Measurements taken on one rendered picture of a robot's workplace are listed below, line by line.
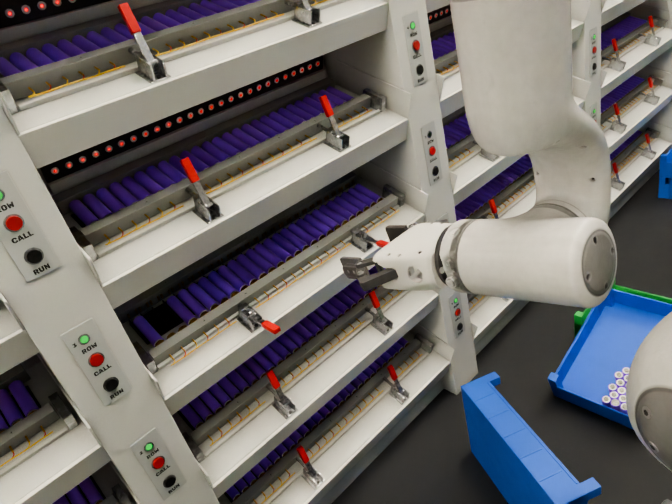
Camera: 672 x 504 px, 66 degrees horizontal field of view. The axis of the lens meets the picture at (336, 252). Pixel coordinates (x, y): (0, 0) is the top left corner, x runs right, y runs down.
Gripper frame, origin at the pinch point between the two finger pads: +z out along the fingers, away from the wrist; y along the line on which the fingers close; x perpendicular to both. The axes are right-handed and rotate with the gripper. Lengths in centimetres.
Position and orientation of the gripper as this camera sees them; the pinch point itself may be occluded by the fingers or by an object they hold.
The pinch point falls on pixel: (372, 251)
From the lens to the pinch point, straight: 72.7
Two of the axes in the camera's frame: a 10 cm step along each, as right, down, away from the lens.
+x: -3.7, -8.8, -3.1
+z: -6.0, -0.4, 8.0
